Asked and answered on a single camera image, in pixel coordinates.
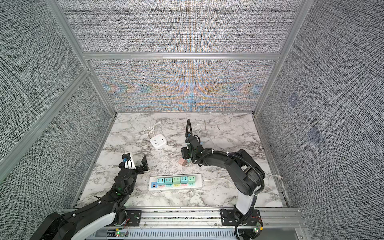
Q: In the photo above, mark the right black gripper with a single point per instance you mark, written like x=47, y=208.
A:
x=184, y=150

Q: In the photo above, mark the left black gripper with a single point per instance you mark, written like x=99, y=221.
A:
x=141, y=170

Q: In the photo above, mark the long white power strip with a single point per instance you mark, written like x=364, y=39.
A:
x=153, y=186

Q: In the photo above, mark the green adapter lowest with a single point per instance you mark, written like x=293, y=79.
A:
x=191, y=179

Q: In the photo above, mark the green adapter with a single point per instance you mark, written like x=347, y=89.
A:
x=176, y=180

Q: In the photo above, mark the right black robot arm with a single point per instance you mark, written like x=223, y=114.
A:
x=248, y=178

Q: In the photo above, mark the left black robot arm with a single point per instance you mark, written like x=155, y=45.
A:
x=107, y=210

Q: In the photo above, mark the pink plug adapter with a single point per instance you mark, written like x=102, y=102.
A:
x=182, y=162

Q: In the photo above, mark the white square power strip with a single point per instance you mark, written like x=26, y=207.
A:
x=158, y=141

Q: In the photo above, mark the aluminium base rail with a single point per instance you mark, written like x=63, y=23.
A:
x=198, y=223

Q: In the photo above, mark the aluminium enclosure frame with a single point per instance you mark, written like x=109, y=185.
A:
x=340, y=41

